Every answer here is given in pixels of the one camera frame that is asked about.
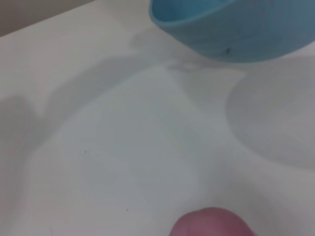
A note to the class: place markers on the pink toy peach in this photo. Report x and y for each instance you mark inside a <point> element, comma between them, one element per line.
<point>211,225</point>

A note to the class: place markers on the blue plastic bowl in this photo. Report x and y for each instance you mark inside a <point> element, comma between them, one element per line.
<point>241,29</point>

